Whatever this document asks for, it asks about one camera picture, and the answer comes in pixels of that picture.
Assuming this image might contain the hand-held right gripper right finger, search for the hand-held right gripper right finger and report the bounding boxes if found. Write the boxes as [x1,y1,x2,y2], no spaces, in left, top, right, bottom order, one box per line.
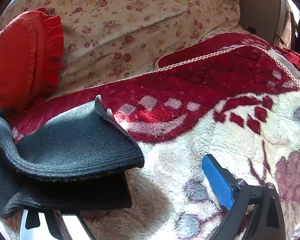
[202,154,287,240]

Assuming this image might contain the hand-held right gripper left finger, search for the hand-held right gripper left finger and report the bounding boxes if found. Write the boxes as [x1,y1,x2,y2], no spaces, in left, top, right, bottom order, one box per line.
[24,209,97,240]

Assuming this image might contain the black pants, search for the black pants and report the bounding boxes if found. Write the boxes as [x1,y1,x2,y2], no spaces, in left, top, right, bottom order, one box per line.
[0,95,145,218]

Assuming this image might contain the red and white fleece blanket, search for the red and white fleece blanket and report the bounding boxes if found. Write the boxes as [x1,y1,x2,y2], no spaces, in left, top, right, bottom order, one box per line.
[0,32,300,240]

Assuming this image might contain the red ruffled cloth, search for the red ruffled cloth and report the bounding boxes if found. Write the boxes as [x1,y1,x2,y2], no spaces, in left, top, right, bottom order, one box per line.
[277,47,300,82]

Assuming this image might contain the red ruffled pillow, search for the red ruffled pillow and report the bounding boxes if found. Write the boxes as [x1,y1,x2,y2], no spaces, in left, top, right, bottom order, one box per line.
[0,7,64,113]

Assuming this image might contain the beige furniture panel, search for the beige furniture panel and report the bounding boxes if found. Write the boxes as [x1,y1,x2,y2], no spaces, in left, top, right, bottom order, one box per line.
[240,0,298,51]

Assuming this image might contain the floral beige pillow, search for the floral beige pillow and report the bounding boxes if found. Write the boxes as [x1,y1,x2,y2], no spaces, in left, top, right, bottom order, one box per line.
[0,0,242,100]

